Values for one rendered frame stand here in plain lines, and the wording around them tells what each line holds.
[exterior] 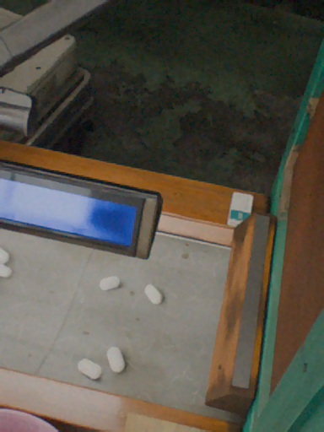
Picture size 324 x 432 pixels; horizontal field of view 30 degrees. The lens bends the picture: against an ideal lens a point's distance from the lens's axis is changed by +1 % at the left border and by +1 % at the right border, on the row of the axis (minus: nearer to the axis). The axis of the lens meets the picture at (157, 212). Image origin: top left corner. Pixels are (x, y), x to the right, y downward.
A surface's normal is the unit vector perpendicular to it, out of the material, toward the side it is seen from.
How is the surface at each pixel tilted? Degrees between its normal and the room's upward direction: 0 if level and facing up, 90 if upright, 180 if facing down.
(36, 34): 52
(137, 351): 0
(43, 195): 58
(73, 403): 0
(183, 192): 0
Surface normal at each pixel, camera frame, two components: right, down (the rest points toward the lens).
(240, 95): 0.06, -0.60
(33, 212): -0.15, 0.34
